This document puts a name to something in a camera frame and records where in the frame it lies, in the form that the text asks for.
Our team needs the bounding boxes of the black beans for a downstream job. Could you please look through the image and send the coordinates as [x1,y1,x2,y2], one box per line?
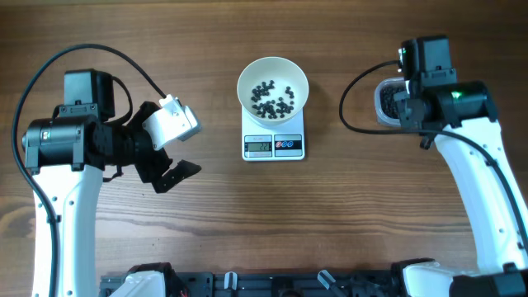
[250,80,406,120]

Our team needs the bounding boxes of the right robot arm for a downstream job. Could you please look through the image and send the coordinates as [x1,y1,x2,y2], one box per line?
[394,36,527,296]

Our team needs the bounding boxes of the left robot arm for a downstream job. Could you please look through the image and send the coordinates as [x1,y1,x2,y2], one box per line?
[22,69,201,296]

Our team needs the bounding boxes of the white digital kitchen scale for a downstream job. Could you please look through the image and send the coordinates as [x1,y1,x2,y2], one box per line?
[241,107,305,162]

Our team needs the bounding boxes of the white bowl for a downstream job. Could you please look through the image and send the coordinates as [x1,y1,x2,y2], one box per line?
[236,57,309,125]

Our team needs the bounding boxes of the clear plastic food container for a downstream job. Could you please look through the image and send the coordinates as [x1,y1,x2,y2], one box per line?
[374,78,406,127]

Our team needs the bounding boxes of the right black camera cable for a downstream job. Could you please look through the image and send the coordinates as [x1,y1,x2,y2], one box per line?
[338,59,528,257]

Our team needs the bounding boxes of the black camera cable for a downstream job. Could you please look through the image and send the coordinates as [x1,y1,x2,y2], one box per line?
[11,43,167,297]
[338,59,528,257]

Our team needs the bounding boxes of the left black camera cable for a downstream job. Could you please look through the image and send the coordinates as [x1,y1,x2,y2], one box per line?
[11,43,167,297]

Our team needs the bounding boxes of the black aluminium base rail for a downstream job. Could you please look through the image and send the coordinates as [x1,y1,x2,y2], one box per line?
[98,270,413,297]

